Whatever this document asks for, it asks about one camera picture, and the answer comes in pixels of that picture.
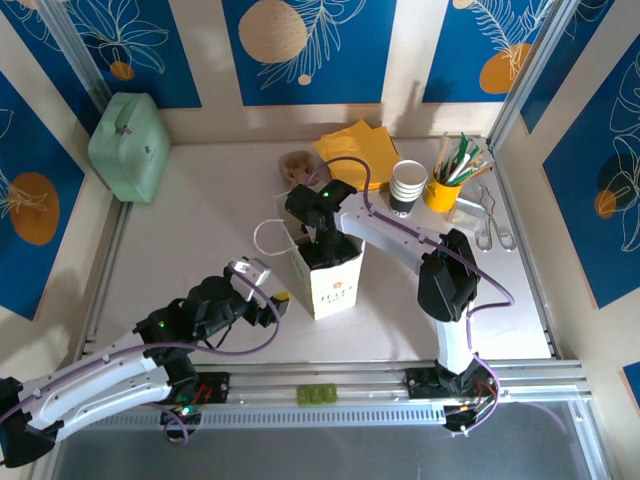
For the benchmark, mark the white printed paper bag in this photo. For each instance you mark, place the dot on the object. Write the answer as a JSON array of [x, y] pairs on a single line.
[[335, 292]]

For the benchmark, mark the stack of paper cups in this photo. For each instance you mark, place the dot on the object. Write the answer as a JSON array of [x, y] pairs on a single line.
[[407, 192]]

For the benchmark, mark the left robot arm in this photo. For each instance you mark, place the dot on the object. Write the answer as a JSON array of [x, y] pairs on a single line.
[[90, 380]]

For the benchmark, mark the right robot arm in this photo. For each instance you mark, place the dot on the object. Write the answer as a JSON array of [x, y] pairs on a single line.
[[390, 235]]

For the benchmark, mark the stack of pulp cup carriers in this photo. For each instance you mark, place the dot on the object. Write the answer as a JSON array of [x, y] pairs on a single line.
[[295, 167]]

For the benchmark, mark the stack of yellow napkins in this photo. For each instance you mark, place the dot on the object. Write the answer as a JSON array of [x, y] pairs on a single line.
[[360, 145]]

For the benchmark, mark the green block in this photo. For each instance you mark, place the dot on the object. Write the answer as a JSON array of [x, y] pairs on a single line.
[[316, 393], [329, 393], [303, 394]]

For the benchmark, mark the black controller board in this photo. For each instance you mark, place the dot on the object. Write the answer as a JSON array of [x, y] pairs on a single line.
[[462, 417], [180, 420]]

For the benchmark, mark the yellow utensil holder cup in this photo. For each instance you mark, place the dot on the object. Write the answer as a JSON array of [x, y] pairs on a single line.
[[440, 197]]

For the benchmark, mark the clear plastic packet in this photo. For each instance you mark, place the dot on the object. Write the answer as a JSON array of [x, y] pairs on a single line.
[[467, 212]]

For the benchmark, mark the wooden stir stick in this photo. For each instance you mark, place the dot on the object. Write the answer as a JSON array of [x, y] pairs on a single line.
[[443, 150], [482, 169]]

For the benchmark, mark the clear plastic tongs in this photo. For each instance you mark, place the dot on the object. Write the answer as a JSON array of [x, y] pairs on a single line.
[[482, 240]]

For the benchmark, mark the mint green carry case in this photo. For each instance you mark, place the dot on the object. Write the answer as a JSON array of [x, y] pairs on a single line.
[[127, 145]]

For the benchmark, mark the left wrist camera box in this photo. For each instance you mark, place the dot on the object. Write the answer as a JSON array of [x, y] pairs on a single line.
[[250, 272]]

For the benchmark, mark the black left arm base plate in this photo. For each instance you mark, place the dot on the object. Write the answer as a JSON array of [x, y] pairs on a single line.
[[220, 387]]

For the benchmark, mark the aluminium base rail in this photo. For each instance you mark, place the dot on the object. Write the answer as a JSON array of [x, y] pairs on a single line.
[[360, 380]]

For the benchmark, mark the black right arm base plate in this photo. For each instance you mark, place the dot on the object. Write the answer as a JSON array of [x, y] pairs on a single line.
[[420, 385]]

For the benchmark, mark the aluminium frame post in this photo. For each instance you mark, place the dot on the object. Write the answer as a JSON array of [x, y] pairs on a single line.
[[530, 65], [75, 50]]

